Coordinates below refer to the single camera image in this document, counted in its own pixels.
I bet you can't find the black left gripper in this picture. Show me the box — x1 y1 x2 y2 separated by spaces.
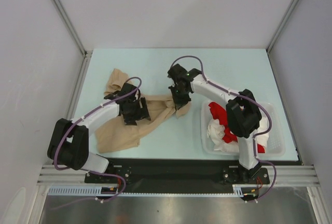
122 97 150 125

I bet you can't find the beige t shirt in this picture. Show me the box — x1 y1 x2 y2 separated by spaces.
93 68 191 154

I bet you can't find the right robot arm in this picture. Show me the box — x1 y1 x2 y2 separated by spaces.
168 64 262 183

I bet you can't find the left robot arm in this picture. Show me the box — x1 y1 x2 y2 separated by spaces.
47 82 150 183

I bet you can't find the red t shirt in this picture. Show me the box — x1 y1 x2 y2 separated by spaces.
209 102 269 139

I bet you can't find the white t shirt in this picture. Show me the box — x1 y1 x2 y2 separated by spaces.
206 119 269 153

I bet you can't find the translucent plastic basket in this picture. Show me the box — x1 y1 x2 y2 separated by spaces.
201 101 285 160

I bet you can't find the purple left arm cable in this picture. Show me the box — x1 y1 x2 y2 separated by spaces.
50 77 143 209

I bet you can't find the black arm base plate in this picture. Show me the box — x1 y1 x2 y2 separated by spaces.
86 159 270 186

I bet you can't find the left aluminium frame post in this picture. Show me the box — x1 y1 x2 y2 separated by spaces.
51 0 92 59

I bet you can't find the aluminium frame post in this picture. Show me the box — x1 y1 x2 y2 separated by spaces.
266 0 300 55
51 0 92 59

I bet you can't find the slotted cable duct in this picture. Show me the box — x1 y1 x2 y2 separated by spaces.
48 186 248 198

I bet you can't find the aluminium front rail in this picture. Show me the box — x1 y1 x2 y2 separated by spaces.
37 165 320 187

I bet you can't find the right aluminium frame post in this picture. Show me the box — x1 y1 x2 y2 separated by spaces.
266 0 300 55

